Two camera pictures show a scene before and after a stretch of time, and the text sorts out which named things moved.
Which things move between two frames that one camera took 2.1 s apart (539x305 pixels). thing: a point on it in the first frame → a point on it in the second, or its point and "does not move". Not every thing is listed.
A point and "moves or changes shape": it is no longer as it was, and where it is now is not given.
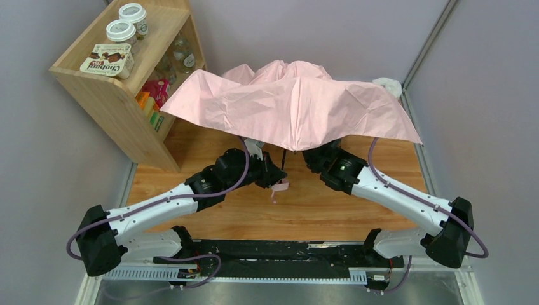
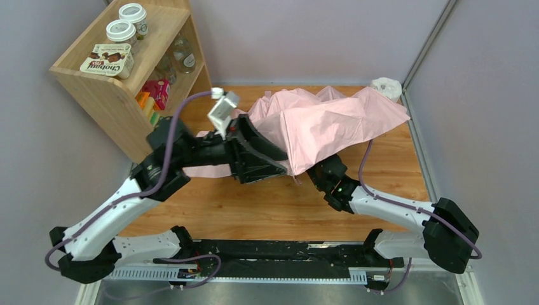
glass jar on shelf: x=184 y=54 does not move
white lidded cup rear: x=136 y=14 does not move
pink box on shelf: x=159 y=89 does not move
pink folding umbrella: x=288 y=105 moves or changes shape
